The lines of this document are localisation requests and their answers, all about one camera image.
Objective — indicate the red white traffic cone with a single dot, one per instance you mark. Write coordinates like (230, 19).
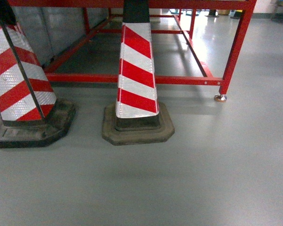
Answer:
(137, 117)

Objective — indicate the red metal frame table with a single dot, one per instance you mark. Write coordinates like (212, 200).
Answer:
(207, 79)

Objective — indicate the red white cone left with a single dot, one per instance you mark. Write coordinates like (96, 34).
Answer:
(30, 113)

